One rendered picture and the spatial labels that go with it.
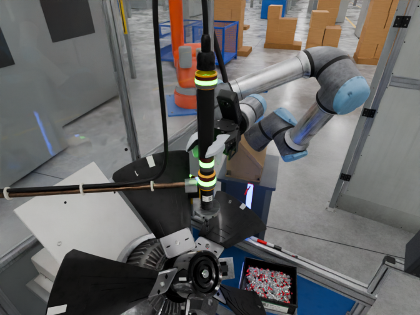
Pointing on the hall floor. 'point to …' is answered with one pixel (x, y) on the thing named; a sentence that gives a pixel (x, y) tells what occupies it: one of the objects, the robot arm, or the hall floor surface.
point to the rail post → (360, 309)
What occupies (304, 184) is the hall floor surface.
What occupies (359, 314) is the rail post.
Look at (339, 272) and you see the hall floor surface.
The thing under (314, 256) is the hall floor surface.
